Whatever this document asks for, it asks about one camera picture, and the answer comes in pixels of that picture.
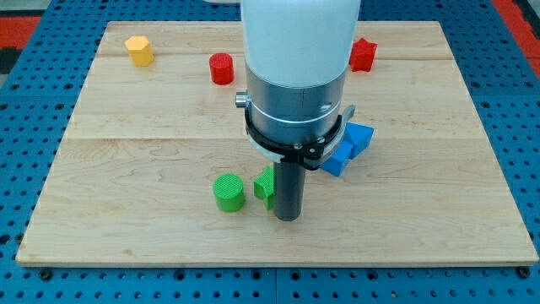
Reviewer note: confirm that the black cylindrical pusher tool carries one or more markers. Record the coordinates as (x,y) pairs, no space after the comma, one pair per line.
(289,182)

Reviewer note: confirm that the green star block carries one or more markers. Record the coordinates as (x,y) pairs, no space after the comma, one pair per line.
(264,187)

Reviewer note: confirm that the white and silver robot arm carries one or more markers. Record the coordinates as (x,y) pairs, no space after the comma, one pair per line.
(296,56)

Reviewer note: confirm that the blue cube block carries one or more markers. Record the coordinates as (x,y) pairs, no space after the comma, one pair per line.
(359,137)

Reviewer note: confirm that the red star block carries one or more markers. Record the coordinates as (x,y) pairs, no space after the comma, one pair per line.
(362,55)

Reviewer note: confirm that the blue angled block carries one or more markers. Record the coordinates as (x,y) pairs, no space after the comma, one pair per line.
(338,161)

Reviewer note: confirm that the green cylinder block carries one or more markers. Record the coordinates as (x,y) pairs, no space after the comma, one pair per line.
(228,190)

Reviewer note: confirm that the red cylinder block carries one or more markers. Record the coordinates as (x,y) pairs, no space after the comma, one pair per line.
(221,68)

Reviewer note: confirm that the light wooden board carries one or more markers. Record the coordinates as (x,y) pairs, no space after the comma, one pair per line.
(131,185)

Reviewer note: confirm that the yellow hexagon block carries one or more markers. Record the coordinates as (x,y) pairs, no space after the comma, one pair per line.
(139,50)

